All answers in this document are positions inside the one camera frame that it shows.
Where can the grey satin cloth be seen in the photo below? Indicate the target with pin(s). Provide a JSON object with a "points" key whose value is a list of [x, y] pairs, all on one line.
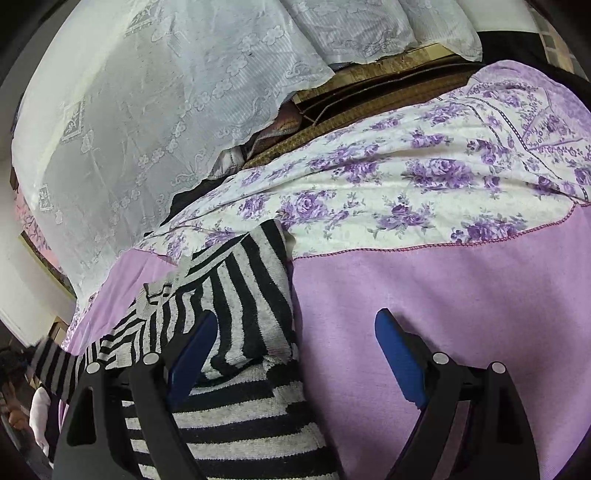
{"points": [[225, 161]]}

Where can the brown woven mat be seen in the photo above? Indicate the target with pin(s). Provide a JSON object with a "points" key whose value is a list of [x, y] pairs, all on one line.
{"points": [[332, 127]]}

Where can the brown zippered cloth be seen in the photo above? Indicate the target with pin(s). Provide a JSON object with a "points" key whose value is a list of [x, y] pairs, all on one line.
{"points": [[277, 129]]}

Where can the purple floral bedsheet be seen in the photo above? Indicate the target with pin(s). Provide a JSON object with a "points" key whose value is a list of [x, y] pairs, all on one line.
{"points": [[378, 300]]}

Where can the black and grey striped sweater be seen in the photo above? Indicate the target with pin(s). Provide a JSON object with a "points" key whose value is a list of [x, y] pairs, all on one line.
{"points": [[249, 300]]}

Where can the white lace pillow cover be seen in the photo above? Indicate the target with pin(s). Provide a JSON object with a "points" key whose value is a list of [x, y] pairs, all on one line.
{"points": [[369, 27]]}

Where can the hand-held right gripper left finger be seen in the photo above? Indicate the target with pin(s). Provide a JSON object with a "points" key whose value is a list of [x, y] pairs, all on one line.
{"points": [[195, 351]]}

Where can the large white lace cloth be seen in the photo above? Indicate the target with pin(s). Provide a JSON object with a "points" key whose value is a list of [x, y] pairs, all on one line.
{"points": [[138, 120]]}

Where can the dark cloth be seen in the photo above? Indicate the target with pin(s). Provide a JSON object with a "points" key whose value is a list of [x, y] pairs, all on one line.
{"points": [[187, 203], [512, 48]]}

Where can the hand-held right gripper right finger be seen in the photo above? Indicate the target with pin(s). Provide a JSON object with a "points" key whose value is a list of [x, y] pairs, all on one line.
{"points": [[397, 356]]}

